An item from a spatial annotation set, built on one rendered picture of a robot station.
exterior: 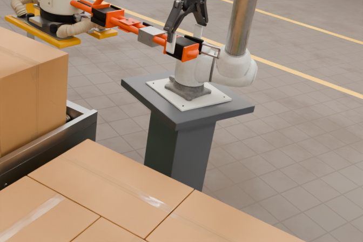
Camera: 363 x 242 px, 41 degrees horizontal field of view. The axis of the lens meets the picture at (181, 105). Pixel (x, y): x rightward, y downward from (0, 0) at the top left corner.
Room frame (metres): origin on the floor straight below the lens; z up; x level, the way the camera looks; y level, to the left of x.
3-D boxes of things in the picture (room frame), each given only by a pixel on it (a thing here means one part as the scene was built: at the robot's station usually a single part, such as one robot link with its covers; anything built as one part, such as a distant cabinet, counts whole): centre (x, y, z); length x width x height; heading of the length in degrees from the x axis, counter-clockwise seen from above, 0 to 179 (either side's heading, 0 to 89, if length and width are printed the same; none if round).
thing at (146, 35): (1.55, 0.14, 1.27); 0.07 x 0.07 x 0.04; 55
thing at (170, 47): (1.43, 0.06, 1.30); 0.03 x 0.01 x 0.07; 55
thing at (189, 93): (2.27, 0.00, 0.79); 0.22 x 0.18 x 0.06; 51
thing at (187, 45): (1.47, 0.03, 1.27); 0.08 x 0.07 x 0.05; 55
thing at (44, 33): (1.74, 0.57, 1.17); 0.34 x 0.10 x 0.05; 55
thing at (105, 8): (1.67, 0.31, 1.27); 0.10 x 0.08 x 0.06; 145
